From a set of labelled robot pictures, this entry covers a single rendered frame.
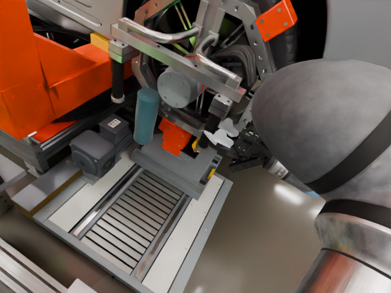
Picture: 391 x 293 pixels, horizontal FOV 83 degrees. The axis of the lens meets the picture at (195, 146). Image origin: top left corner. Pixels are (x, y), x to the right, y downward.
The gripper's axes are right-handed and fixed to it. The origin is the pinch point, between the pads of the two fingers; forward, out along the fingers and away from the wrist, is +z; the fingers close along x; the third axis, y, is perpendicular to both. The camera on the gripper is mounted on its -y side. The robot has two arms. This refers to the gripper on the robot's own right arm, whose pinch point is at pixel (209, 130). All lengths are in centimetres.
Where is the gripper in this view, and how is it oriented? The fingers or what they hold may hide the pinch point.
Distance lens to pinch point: 67.4
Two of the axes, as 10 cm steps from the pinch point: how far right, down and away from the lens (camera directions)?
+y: 2.7, -6.4, -7.2
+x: -4.3, 5.9, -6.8
